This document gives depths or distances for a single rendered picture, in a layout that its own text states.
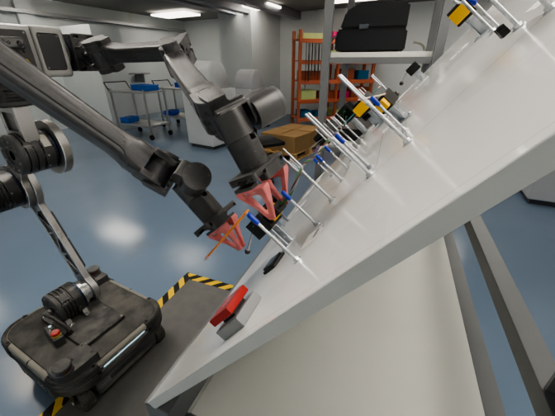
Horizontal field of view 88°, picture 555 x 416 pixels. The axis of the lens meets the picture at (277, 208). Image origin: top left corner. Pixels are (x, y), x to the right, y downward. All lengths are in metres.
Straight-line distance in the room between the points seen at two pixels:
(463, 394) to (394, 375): 0.14
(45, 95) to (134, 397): 1.43
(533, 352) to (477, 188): 0.48
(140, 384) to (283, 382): 1.16
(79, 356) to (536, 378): 1.53
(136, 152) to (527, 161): 0.59
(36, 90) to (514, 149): 0.64
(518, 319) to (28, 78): 0.94
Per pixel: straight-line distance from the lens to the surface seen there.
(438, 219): 0.22
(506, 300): 0.75
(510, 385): 2.02
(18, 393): 2.06
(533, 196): 4.27
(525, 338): 0.69
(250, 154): 0.50
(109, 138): 0.64
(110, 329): 1.75
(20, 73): 0.65
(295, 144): 4.65
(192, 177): 0.58
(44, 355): 1.80
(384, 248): 0.24
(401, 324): 0.88
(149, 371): 1.82
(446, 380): 0.82
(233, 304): 0.41
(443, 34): 1.44
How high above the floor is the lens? 1.42
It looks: 27 degrees down
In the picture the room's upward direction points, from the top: straight up
